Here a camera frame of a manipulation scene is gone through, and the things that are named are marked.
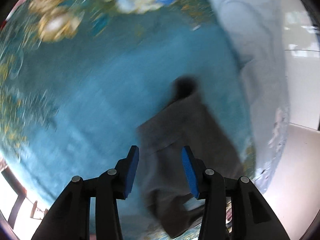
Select teal floral blanket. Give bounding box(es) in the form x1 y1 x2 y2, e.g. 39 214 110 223
0 0 258 240

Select light grey daisy bedsheet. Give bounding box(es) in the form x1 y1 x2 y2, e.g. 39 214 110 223
209 0 290 192

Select dark grey fleece pants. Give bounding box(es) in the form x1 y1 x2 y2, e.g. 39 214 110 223
137 76 244 238

